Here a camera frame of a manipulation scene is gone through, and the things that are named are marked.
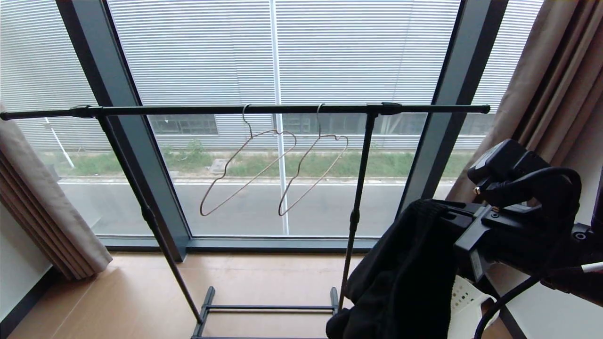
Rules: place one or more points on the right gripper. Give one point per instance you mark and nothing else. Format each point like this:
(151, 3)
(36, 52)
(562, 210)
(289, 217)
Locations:
(518, 245)

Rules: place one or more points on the black shorts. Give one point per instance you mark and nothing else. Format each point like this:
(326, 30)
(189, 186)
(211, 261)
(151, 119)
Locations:
(405, 273)

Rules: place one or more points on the pink clothes hanger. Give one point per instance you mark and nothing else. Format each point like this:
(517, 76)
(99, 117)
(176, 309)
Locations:
(319, 123)
(245, 121)

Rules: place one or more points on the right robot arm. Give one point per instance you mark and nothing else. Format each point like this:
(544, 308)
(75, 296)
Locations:
(584, 282)

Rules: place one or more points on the white laundry basket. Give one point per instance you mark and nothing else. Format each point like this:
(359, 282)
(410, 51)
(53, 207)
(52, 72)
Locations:
(466, 301)

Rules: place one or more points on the black clothes rack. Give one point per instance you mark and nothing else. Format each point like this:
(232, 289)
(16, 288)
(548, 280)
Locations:
(235, 110)

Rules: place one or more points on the beige curtain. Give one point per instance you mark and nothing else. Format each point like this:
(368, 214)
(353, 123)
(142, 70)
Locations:
(42, 202)
(541, 84)

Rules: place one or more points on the window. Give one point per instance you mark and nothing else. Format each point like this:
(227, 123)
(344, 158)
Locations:
(330, 56)

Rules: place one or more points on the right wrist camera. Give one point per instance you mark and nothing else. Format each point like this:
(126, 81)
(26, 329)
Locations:
(504, 162)

